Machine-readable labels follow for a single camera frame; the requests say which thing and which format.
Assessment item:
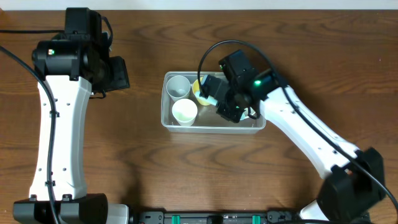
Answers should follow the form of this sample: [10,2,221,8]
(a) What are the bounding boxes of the mint green plastic spoon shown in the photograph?
[195,77,219,106]

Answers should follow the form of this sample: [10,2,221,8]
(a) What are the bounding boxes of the yellow plastic cup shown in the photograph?
[192,77,215,107]

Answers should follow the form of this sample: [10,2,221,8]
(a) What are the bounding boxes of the white plastic cup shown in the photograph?
[172,99,198,126]

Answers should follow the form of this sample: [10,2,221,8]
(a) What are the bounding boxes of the grey plastic cup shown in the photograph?
[166,75,191,101]

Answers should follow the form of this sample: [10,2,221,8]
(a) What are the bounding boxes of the white plastic bowl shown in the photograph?
[240,108,257,121]

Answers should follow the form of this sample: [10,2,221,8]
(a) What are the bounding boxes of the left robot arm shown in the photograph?
[13,7,130,223]

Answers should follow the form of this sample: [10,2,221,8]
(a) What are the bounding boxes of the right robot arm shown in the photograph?
[198,50,388,223]

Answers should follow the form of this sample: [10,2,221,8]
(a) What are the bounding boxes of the clear plastic container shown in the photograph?
[160,72,266,134]

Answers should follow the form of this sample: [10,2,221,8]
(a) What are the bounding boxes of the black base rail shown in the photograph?
[127,210,371,224]

